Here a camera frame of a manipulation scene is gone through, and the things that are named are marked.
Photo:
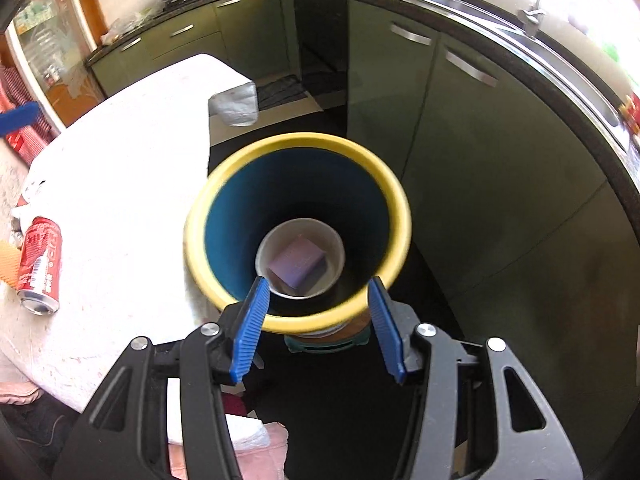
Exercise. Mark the green lower kitchen cabinets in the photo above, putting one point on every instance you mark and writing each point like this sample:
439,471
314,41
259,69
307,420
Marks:
475,160

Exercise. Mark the wooden glass door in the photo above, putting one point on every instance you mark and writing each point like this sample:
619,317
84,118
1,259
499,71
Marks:
55,35

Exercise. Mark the tall steel kitchen faucet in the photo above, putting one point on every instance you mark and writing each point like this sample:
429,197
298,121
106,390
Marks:
531,17

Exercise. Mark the red checkered apron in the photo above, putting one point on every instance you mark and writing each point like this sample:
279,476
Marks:
27,145

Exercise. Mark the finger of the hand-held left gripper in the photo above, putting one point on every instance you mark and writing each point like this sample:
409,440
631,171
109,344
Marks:
17,119

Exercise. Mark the red soda can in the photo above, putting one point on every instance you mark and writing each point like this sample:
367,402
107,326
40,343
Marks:
40,260

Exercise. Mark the black bin with yellow rim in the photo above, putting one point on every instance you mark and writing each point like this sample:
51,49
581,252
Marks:
235,240

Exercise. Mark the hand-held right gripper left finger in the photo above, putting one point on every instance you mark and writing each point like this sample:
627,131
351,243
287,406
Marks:
250,330

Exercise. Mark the striped floor mat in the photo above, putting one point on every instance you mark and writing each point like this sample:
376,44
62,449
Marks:
280,91

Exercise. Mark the teal plastic stool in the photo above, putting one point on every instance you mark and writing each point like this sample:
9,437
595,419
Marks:
325,346

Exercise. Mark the orange mesh sponge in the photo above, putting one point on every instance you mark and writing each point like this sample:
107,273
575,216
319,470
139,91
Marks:
7,265

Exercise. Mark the clear plastic bag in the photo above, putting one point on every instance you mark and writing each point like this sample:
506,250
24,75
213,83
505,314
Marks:
127,27

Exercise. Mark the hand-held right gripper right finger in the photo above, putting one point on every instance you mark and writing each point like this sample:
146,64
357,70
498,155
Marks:
387,330

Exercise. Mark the white paper cup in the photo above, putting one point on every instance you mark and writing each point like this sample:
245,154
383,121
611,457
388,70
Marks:
272,255

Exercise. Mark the small purple box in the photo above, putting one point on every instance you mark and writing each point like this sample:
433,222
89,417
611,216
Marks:
297,262

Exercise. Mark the person's dark trousers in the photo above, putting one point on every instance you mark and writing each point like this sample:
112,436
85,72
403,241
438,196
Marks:
35,430

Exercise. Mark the black built-in appliance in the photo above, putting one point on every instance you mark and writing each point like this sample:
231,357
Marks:
320,50

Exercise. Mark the green plastic item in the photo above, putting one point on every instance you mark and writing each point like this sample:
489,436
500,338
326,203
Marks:
612,51

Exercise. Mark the white floral tablecloth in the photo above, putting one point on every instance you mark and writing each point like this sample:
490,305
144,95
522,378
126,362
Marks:
125,160

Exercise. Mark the person's pink jacket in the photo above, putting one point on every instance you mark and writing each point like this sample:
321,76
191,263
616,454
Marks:
272,452

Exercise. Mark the red and white milk carton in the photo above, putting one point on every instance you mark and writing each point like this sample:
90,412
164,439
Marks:
30,192

